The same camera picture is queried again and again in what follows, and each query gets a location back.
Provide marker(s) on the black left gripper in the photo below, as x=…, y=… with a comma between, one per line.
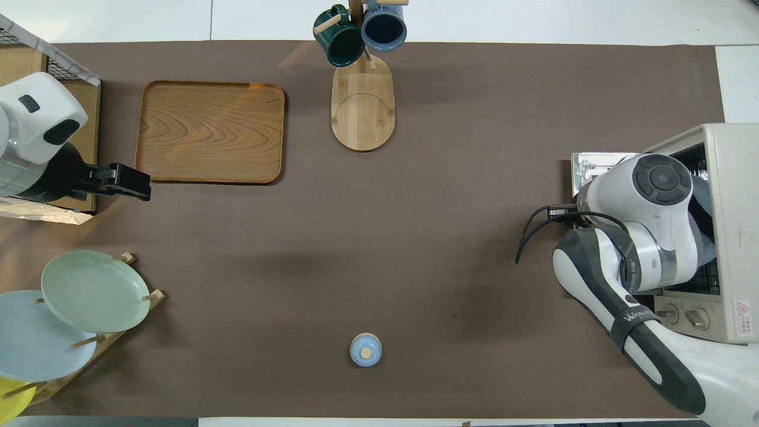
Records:
x=62, y=178

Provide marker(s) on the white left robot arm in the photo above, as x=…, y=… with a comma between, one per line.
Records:
x=35, y=118

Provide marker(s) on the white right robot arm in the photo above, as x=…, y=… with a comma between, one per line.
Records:
x=658, y=196

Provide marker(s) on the pale green plate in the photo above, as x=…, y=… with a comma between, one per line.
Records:
x=95, y=290

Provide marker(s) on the dark green mug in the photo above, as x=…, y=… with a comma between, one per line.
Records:
x=341, y=44

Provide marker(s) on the yellow plate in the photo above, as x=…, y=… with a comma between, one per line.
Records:
x=12, y=403

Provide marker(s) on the wooden serving tray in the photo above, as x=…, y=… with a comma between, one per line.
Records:
x=210, y=133

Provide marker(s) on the wooden mug tree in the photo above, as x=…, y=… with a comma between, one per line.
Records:
x=363, y=112

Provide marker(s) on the light blue racked plate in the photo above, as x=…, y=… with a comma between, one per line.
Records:
x=35, y=344

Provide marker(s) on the brown table mat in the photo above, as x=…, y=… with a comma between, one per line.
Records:
x=356, y=237

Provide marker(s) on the blue mug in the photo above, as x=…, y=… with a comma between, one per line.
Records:
x=384, y=29

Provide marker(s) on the white toaster oven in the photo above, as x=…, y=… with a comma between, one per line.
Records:
x=738, y=225

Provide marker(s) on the wooden plate rack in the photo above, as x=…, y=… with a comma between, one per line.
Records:
x=151, y=296

